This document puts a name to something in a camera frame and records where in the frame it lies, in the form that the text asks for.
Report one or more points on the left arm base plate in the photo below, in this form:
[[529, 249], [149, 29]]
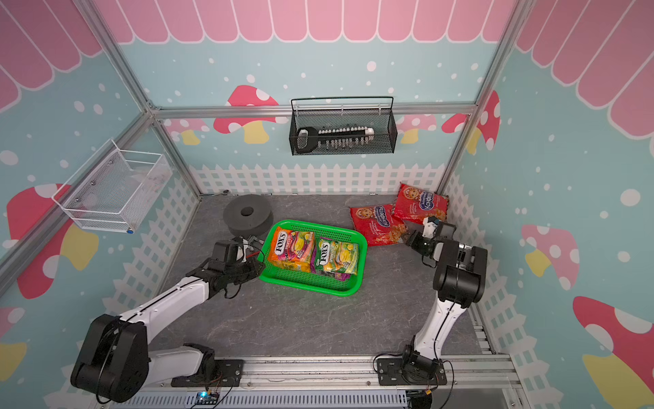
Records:
[[211, 374]]

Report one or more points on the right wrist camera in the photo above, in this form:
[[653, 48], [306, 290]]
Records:
[[431, 227]]

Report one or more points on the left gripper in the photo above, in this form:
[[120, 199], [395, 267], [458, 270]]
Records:
[[255, 269]]

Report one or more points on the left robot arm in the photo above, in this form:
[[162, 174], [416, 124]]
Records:
[[115, 361]]

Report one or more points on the orange Fox's candy bag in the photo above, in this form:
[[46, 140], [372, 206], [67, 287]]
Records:
[[292, 250]]

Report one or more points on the white wire wall basket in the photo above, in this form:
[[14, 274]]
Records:
[[114, 189]]

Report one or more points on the small green circuit board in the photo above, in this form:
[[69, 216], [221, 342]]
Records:
[[207, 398]]

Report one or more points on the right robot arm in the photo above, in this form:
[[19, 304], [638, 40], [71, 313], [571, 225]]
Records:
[[459, 282]]

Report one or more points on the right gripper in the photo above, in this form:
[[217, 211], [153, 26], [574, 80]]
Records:
[[415, 240]]

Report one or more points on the green plastic basket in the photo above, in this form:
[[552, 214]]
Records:
[[309, 281]]

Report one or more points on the red candy bag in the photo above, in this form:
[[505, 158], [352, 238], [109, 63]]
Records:
[[378, 224], [413, 205]]

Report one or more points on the black socket bit holder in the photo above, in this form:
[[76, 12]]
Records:
[[311, 139]]

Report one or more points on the black wire wall basket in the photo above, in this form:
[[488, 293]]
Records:
[[339, 112]]

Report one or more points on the purple Lot 100 candy bag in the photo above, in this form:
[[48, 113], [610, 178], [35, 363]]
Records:
[[332, 273]]

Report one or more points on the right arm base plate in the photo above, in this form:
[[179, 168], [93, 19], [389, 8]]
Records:
[[394, 371]]

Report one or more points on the green Fox's candy bag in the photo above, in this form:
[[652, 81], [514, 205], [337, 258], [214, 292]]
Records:
[[337, 256]]

